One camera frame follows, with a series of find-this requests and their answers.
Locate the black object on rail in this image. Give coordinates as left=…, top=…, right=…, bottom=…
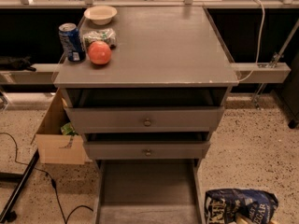
left=0, top=56, right=36, bottom=72

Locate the white hanging cable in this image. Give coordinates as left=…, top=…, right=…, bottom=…
left=237, top=0, right=265, bottom=83

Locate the green packet in box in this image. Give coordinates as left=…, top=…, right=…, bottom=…
left=61, top=122, right=77, bottom=135

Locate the red apple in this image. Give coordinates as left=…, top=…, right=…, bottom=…
left=88, top=41, right=112, bottom=65

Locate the white bowl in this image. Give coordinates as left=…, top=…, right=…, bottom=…
left=84, top=6, right=118, bottom=25

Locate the grey drawer cabinet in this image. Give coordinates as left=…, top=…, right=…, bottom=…
left=51, top=5, right=240, bottom=170

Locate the blue soda can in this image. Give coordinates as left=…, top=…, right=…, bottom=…
left=59, top=23, right=86, bottom=62

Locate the grey top drawer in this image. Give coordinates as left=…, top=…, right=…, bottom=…
left=62, top=88, right=226, bottom=134

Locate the blue chip bag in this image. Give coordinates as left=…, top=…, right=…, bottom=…
left=204, top=189, right=278, bottom=224

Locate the grey middle drawer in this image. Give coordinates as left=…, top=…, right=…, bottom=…
left=83, top=132, right=210, bottom=160

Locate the grey bottom drawer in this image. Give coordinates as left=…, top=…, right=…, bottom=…
left=93, top=160, right=206, bottom=224

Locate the cardboard box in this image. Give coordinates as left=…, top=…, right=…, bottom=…
left=36, top=91, right=86, bottom=164

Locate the black floor cable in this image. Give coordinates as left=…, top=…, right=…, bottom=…
left=0, top=132, right=94, bottom=224

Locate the black metal floor bar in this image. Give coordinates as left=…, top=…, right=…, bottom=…
left=0, top=151, right=39, bottom=224

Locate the grey drawer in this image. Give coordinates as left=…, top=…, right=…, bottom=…
left=62, top=88, right=226, bottom=134
left=93, top=160, right=206, bottom=224
left=83, top=132, right=210, bottom=160

